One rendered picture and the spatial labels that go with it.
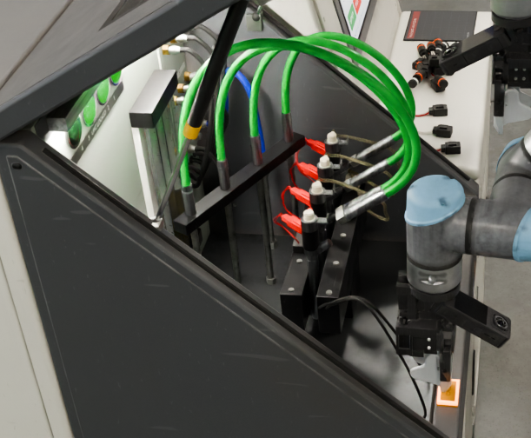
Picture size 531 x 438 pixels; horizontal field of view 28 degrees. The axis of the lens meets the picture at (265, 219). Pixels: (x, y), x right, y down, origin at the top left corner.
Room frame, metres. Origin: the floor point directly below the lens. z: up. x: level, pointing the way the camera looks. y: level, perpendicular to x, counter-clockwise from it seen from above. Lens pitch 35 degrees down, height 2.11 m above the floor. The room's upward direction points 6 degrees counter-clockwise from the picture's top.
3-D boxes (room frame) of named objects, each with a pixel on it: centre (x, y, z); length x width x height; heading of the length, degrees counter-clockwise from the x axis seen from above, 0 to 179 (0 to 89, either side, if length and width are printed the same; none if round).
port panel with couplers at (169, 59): (1.71, 0.12, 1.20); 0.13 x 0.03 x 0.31; 164
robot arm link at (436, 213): (1.14, -0.23, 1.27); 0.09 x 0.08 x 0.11; 68
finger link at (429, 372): (1.13, -0.21, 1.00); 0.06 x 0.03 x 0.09; 74
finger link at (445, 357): (1.11, -0.23, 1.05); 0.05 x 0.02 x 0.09; 164
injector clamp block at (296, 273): (1.53, -0.10, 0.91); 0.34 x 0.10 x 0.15; 164
